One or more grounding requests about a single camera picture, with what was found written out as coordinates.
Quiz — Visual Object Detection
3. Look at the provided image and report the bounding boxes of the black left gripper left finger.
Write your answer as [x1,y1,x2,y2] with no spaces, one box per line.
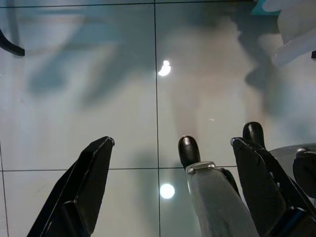
[26,135,116,237]

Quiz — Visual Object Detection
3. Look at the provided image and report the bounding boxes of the light grey garment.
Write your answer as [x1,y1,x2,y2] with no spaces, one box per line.
[274,0,316,67]

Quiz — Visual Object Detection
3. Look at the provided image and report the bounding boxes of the black metal clothes rack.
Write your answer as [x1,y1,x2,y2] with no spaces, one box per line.
[0,27,26,57]

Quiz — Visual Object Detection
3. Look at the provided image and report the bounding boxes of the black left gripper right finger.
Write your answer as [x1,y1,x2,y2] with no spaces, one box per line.
[230,137,316,237]

